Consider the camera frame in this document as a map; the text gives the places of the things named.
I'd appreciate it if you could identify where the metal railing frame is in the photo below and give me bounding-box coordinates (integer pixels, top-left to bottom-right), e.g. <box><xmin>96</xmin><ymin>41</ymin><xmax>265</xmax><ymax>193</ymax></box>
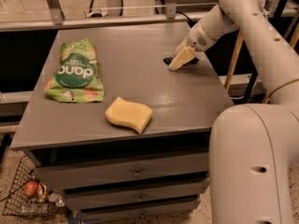
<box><xmin>0</xmin><ymin>0</ymin><xmax>299</xmax><ymax>34</ymax></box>

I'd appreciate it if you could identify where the top grey drawer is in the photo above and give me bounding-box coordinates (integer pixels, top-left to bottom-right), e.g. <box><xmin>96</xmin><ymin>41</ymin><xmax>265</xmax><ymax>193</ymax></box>
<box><xmin>34</xmin><ymin>152</ymin><xmax>208</xmax><ymax>190</ymax></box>

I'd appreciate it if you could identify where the black wire basket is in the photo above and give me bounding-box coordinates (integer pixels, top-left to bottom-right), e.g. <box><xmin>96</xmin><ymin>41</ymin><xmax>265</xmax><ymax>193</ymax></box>
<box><xmin>3</xmin><ymin>156</ymin><xmax>68</xmax><ymax>219</ymax></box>

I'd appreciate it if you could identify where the blue rxbar blueberry bar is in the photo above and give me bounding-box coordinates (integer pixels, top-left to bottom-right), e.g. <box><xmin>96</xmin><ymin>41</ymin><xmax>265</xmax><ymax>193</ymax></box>
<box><xmin>164</xmin><ymin>57</ymin><xmax>199</xmax><ymax>66</ymax></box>

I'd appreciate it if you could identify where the bottom grey drawer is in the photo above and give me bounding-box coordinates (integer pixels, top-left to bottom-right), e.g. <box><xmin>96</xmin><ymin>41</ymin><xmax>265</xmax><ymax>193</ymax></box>
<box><xmin>80</xmin><ymin>196</ymin><xmax>199</xmax><ymax>224</ymax></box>

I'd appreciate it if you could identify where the yellow wooden pole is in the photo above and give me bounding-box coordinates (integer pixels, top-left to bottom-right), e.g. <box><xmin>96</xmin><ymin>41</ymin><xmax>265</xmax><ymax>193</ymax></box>
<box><xmin>224</xmin><ymin>32</ymin><xmax>244</xmax><ymax>91</ymax></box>

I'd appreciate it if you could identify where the black cable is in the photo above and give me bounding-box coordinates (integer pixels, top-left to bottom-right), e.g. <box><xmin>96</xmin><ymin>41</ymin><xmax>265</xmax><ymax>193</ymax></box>
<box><xmin>176</xmin><ymin>11</ymin><xmax>194</xmax><ymax>25</ymax></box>

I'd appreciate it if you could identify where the yellow wavy sponge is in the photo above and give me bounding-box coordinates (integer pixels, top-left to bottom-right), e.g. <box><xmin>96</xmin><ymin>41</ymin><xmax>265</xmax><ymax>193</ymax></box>
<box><xmin>105</xmin><ymin>97</ymin><xmax>152</xmax><ymax>134</ymax></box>

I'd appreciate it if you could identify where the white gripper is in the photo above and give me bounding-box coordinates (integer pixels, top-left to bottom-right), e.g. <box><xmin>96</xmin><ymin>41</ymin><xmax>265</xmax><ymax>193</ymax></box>
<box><xmin>169</xmin><ymin>21</ymin><xmax>216</xmax><ymax>71</ymax></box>

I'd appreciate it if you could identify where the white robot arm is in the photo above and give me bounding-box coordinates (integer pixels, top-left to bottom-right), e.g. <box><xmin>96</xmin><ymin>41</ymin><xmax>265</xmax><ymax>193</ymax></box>
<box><xmin>169</xmin><ymin>0</ymin><xmax>299</xmax><ymax>224</ymax></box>

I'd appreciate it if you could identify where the grey drawer cabinet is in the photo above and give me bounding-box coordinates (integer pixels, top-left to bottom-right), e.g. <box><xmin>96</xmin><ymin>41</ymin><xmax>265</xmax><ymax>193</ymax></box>
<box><xmin>11</xmin><ymin>23</ymin><xmax>232</xmax><ymax>224</ymax></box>

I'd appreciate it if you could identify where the grey drawer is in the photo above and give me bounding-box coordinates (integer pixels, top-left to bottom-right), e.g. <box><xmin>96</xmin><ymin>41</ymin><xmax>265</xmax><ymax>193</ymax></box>
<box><xmin>34</xmin><ymin>152</ymin><xmax>208</xmax><ymax>190</ymax></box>
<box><xmin>80</xmin><ymin>196</ymin><xmax>199</xmax><ymax>224</ymax></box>
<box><xmin>65</xmin><ymin>177</ymin><xmax>209</xmax><ymax>210</ymax></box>

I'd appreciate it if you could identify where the red apple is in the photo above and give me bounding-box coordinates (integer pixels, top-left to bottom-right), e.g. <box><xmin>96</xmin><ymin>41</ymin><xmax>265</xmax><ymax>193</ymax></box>
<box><xmin>23</xmin><ymin>180</ymin><xmax>39</xmax><ymax>197</ymax></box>

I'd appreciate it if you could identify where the middle grey drawer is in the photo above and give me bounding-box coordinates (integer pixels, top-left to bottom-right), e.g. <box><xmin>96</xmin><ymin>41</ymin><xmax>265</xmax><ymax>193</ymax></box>
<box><xmin>65</xmin><ymin>177</ymin><xmax>209</xmax><ymax>210</ymax></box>

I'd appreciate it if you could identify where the green rice chip bag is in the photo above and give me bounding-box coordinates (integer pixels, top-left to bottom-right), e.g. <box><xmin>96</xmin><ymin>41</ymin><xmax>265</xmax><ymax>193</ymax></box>
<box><xmin>44</xmin><ymin>38</ymin><xmax>105</xmax><ymax>103</ymax></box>

